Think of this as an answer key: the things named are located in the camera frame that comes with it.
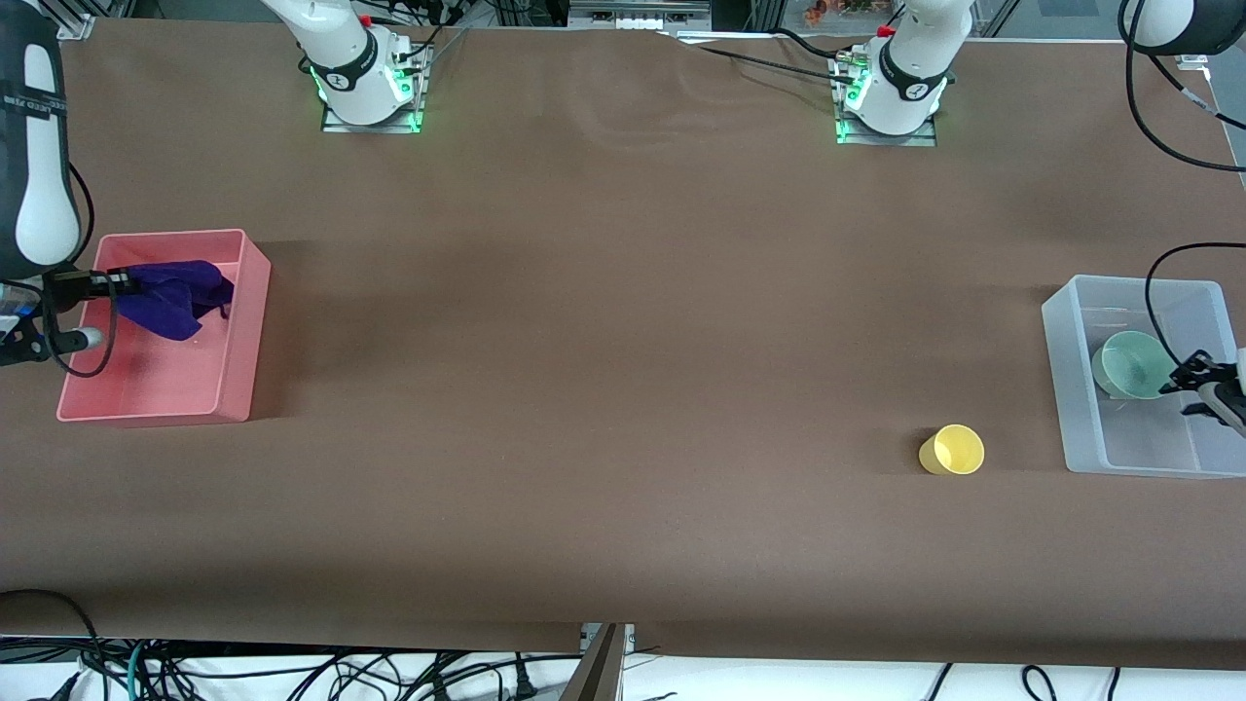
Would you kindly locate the clear plastic bin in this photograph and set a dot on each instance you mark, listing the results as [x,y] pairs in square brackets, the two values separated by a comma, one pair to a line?
[1158,448]

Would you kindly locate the green bowl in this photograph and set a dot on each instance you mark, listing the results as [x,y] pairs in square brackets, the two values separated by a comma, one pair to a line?
[1131,365]

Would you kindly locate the yellow cup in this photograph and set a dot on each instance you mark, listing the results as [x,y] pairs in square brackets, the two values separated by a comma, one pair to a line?
[954,451]

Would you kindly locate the aluminium frame profile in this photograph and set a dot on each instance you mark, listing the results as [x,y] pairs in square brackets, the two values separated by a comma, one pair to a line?
[70,18]

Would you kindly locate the purple cloth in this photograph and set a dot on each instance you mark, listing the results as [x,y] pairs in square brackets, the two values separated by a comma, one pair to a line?
[175,297]

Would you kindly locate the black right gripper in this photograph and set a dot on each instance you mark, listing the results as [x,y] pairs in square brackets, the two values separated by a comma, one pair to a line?
[70,283]

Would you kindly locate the aluminium table edge profile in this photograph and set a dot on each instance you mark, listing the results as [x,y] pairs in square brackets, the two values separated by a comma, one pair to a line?
[599,667]

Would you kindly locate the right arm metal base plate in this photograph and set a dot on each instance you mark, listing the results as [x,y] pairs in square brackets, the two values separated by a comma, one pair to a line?
[397,126]

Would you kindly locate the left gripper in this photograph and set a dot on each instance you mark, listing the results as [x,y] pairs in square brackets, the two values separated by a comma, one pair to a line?
[1195,373]

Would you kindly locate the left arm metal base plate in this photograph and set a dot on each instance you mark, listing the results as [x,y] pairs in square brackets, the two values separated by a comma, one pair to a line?
[925,137]

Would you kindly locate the pink plastic bin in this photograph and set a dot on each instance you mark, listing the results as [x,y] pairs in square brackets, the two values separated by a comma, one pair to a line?
[165,380]

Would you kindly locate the grey equipment box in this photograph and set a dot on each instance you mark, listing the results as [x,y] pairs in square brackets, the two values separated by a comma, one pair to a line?
[638,10]

